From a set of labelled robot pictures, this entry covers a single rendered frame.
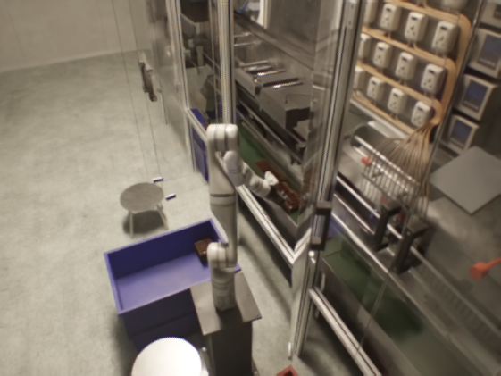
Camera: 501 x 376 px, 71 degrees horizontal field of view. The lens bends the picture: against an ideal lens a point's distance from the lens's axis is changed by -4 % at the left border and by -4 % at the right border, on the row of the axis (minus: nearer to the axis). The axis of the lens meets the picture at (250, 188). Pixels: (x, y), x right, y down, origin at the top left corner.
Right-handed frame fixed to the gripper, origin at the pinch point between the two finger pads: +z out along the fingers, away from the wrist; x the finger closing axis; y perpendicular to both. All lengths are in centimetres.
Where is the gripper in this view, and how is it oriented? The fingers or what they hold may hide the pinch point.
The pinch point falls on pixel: (291, 200)
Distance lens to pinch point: 176.7
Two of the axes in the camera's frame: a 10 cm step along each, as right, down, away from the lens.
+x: 3.9, 5.4, -7.4
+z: 6.6, 3.9, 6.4
